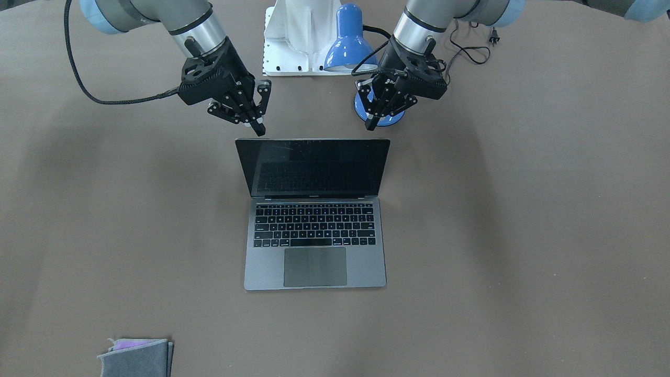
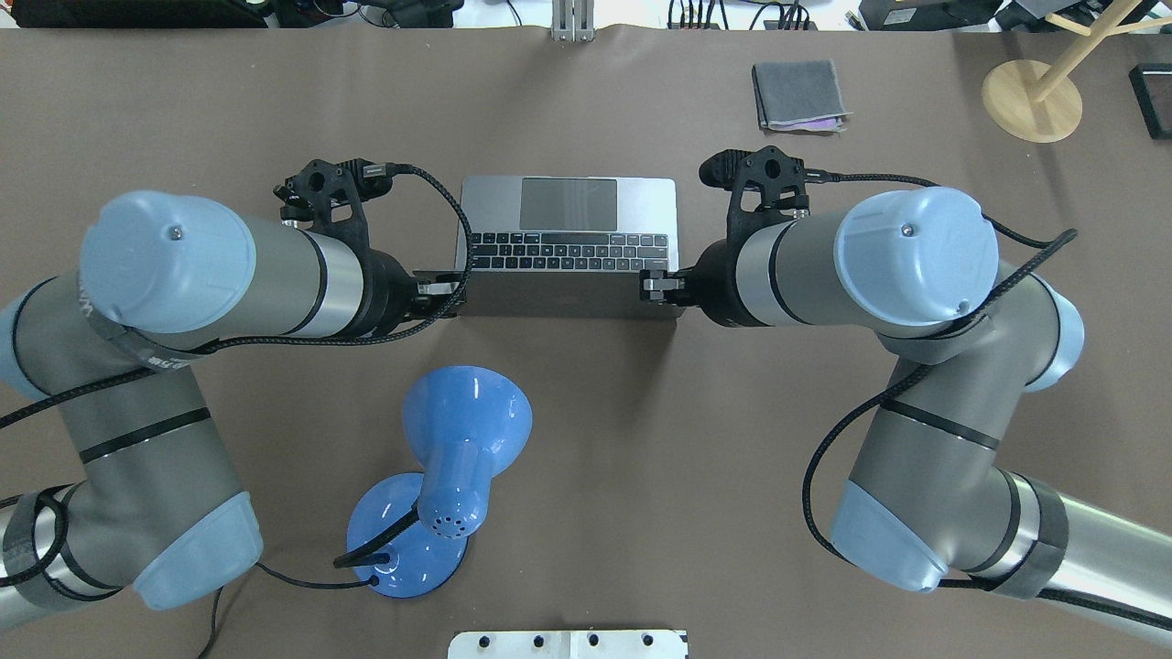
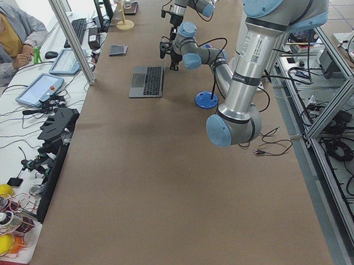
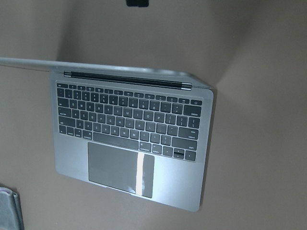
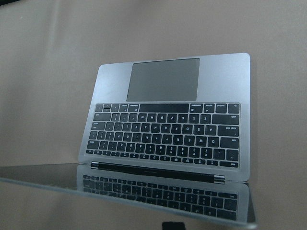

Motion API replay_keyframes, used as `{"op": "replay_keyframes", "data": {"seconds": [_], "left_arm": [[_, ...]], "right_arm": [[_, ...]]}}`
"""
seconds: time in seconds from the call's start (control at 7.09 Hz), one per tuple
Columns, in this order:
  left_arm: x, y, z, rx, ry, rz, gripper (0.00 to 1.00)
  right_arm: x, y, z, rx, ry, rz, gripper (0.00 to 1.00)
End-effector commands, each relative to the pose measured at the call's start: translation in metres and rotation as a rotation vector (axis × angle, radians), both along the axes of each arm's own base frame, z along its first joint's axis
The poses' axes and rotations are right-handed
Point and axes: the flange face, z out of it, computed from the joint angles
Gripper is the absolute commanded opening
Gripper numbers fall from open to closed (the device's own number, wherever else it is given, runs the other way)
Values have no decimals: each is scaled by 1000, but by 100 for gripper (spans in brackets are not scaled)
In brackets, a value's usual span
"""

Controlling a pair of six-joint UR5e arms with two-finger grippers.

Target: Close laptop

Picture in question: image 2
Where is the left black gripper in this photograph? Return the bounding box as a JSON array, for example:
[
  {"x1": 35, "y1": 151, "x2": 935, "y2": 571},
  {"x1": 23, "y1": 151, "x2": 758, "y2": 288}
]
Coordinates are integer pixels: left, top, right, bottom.
[{"x1": 364, "y1": 250, "x2": 466, "y2": 338}]

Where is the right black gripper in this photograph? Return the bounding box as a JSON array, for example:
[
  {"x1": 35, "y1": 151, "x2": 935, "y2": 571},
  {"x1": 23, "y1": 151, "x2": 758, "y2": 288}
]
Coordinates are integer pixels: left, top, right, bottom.
[{"x1": 640, "y1": 242, "x2": 748, "y2": 327}]

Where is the grey laptop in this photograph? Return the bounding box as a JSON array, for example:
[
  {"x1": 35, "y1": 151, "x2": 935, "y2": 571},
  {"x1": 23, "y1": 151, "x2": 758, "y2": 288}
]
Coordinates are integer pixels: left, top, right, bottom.
[{"x1": 455, "y1": 175, "x2": 683, "y2": 322}]

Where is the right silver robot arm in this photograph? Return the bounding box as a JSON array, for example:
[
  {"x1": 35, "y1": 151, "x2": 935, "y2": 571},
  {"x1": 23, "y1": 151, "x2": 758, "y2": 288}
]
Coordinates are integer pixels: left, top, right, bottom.
[{"x1": 641, "y1": 186, "x2": 1168, "y2": 645}]

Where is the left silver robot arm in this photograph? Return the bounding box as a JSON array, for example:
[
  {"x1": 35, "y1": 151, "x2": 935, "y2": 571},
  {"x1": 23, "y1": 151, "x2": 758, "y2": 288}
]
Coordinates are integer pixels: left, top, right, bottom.
[{"x1": 4, "y1": 190, "x2": 468, "y2": 630}]

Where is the folded grey cloth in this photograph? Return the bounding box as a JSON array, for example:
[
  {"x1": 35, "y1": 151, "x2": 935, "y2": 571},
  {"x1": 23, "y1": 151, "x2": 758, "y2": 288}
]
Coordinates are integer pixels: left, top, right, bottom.
[{"x1": 751, "y1": 59, "x2": 849, "y2": 133}]

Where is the blue desk lamp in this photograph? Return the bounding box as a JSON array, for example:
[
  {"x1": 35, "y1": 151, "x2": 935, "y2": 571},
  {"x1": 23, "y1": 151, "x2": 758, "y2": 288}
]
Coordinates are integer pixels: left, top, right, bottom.
[{"x1": 333, "y1": 364, "x2": 533, "y2": 598}]

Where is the wooden mug tree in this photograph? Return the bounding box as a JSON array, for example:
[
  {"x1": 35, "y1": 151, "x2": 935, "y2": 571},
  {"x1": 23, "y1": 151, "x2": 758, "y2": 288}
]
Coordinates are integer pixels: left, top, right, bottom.
[{"x1": 981, "y1": 1, "x2": 1171, "y2": 145}]

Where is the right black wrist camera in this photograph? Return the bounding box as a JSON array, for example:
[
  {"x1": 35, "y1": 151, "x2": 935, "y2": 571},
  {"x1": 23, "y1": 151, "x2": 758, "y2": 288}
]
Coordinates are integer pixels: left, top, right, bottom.
[{"x1": 699, "y1": 147, "x2": 809, "y2": 225}]

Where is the aluminium frame post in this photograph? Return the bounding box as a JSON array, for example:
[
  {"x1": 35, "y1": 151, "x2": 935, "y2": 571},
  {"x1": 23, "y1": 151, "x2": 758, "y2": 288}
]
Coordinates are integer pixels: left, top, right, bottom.
[{"x1": 551, "y1": 0, "x2": 597, "y2": 43}]

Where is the lamp power cord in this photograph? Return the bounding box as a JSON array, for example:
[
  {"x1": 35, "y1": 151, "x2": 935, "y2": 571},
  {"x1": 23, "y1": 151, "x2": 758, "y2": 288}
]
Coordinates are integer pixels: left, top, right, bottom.
[{"x1": 197, "y1": 561, "x2": 381, "y2": 659}]

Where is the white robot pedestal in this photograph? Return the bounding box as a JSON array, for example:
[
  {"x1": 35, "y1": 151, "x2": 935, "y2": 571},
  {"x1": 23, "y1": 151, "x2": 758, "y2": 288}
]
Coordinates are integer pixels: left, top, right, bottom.
[{"x1": 447, "y1": 629, "x2": 690, "y2": 658}]

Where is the right braided camera cable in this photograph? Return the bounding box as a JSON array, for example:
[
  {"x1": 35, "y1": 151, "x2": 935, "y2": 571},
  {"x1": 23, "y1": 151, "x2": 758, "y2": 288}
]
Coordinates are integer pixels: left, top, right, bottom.
[{"x1": 800, "y1": 169, "x2": 1172, "y2": 632}]

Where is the braided camera cable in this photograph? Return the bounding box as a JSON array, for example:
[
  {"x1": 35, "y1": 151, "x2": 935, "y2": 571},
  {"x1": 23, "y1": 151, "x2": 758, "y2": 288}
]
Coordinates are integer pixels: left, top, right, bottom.
[
  {"x1": 800, "y1": 169, "x2": 1172, "y2": 632},
  {"x1": 0, "y1": 163, "x2": 473, "y2": 587}
]

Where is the left braided camera cable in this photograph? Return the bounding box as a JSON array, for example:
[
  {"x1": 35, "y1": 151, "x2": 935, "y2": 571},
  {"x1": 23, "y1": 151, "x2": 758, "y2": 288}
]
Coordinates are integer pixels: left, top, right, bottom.
[{"x1": 0, "y1": 163, "x2": 473, "y2": 587}]

